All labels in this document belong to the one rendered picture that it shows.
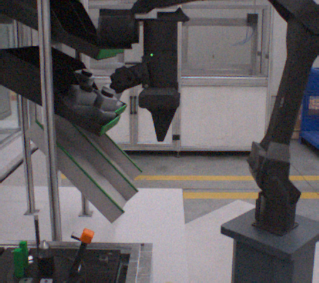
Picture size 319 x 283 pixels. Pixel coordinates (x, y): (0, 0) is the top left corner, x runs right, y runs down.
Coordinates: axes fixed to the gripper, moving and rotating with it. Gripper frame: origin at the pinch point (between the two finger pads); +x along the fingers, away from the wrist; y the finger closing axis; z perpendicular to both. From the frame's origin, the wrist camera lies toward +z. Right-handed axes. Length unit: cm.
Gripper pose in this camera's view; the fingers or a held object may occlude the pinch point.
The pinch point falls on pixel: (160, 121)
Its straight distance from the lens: 72.5
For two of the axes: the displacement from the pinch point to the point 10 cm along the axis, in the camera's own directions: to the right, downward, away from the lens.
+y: -0.3, 2.2, -9.7
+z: -10.0, -0.1, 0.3
